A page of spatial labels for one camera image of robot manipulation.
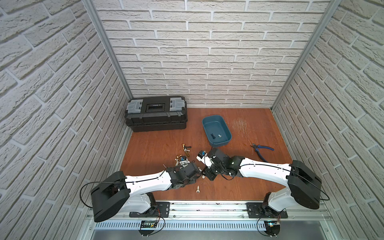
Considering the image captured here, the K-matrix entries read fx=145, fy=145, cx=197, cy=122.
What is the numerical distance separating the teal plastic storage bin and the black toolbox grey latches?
7.5 inches

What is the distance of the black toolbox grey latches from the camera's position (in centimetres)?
95

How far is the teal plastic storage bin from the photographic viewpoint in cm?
100

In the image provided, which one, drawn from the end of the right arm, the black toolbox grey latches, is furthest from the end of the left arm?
the black toolbox grey latches

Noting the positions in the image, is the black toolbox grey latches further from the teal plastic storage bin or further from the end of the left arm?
the end of the left arm

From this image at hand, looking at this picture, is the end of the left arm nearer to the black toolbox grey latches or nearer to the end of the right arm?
the end of the right arm
